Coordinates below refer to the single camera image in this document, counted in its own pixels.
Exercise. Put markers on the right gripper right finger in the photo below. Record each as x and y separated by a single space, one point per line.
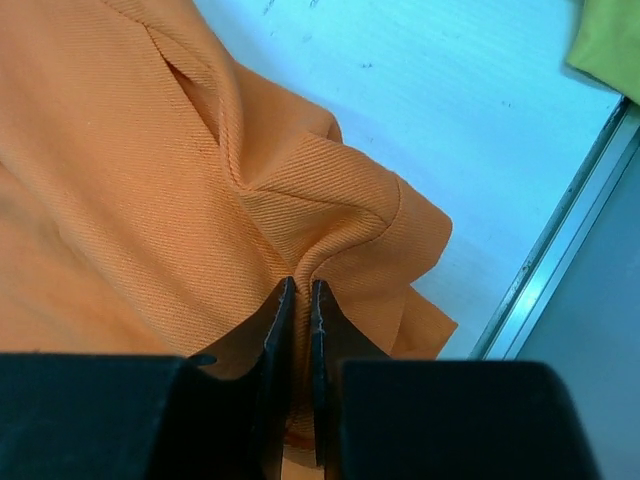
380 418

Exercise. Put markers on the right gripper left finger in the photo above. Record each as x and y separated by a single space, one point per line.
217 414

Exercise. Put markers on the orange trousers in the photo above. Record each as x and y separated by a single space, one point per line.
154 191

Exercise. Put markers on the yellow-green folded trousers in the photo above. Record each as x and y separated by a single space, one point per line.
606 45

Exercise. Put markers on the aluminium rail frame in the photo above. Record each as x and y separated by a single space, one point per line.
569 225

